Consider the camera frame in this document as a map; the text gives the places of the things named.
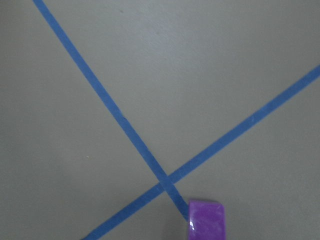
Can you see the purple trapezoid block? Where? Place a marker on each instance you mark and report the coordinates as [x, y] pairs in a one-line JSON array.
[[206, 220]]

